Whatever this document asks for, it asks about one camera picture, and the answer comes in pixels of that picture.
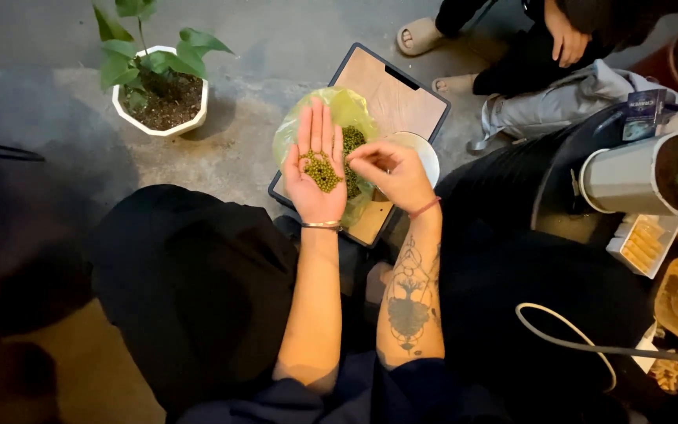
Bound person's right hand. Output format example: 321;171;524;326
345;140;437;215

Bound person's left hand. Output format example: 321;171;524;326
283;97;348;225

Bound handful of green mung beans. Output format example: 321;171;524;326
298;150;344;194

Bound pile of green mung beans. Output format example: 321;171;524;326
341;125;368;200

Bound yellow-green plastic bag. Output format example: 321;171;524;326
272;86;382;229

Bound white round bowl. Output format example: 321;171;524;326
374;131;440;198

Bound wooden cutting board dark rim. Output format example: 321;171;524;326
268;42;452;249

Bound beige slipper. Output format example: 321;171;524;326
396;17;447;57
432;73;479;94

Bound grey jacket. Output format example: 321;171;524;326
467;59;678;155

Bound black round stool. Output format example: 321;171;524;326
530;101;678;230

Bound white octagonal plant pot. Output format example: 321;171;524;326
112;45;210;138

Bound person's black trousers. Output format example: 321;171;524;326
83;138;678;424

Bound person's dark blue top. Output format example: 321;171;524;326
177;351;510;424

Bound green leafy plant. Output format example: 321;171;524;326
92;0;235;113

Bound white cylindrical plant pot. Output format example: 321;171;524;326
578;132;678;217

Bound blue cigarette pack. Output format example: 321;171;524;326
621;88;668;142

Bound white open cigarette box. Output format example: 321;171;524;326
605;213;678;279

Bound terracotta plant pot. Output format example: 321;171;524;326
630;26;678;99

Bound red string bracelet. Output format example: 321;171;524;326
408;197;442;221

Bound white cable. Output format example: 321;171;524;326
515;303;678;393

